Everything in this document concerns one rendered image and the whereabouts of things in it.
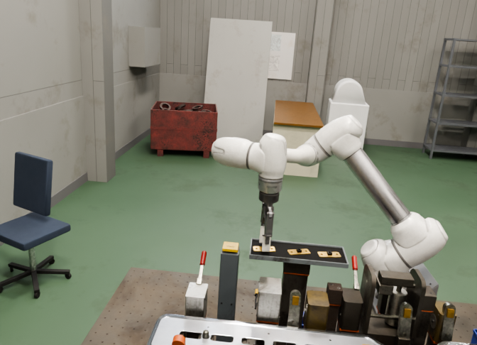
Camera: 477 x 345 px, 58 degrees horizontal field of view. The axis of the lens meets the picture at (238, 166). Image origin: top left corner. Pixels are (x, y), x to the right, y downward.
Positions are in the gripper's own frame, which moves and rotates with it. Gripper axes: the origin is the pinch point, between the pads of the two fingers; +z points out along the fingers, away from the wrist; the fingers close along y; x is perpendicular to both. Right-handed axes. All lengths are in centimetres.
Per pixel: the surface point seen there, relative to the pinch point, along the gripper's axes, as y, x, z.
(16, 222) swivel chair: -165, -162, 74
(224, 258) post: 0.4, -15.1, 8.1
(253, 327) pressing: 25.4, -5.9, 20.0
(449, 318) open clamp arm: 29, 61, 14
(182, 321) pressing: 21.9, -30.2, 20.0
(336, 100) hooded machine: -580, 213, 27
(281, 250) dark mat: 1.0, 6.6, 4.0
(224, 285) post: 0.6, -14.5, 19.9
